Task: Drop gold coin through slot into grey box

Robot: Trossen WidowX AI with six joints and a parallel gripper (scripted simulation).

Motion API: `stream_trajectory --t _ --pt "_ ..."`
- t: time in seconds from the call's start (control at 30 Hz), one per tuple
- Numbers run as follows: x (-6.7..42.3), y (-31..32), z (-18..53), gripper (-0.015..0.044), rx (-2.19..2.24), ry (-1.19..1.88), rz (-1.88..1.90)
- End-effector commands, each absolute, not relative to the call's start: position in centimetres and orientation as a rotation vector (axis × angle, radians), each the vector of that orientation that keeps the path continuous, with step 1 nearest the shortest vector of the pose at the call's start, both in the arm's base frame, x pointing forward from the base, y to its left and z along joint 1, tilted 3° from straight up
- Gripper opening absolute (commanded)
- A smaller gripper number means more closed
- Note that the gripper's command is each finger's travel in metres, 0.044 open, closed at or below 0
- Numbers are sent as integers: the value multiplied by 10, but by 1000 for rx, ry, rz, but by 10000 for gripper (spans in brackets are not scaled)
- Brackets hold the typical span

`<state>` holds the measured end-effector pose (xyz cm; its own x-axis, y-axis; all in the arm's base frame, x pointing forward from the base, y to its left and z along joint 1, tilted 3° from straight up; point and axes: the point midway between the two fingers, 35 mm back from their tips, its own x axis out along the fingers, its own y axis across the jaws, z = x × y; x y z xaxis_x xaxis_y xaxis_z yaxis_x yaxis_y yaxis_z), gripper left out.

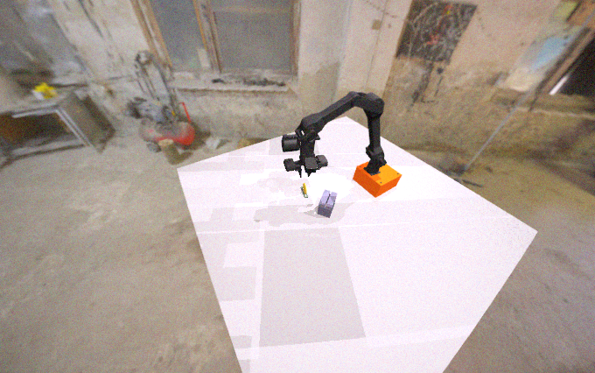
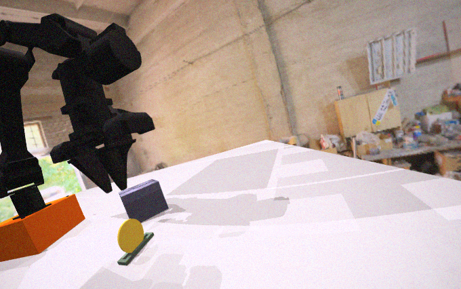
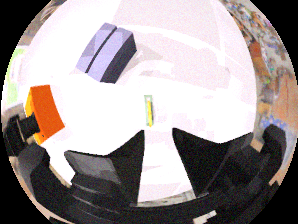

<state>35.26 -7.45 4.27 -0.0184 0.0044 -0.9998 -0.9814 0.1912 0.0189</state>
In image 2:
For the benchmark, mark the gold coin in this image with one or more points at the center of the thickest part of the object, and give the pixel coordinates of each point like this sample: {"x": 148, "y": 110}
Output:
{"x": 130, "y": 235}

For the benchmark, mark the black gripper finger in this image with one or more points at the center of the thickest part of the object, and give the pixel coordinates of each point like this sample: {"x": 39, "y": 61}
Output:
{"x": 114, "y": 159}
{"x": 92, "y": 167}

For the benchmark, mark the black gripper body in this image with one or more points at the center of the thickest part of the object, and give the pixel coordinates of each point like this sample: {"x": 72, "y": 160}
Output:
{"x": 93, "y": 125}

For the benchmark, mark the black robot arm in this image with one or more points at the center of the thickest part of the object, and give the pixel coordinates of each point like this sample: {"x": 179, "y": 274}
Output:
{"x": 93, "y": 60}

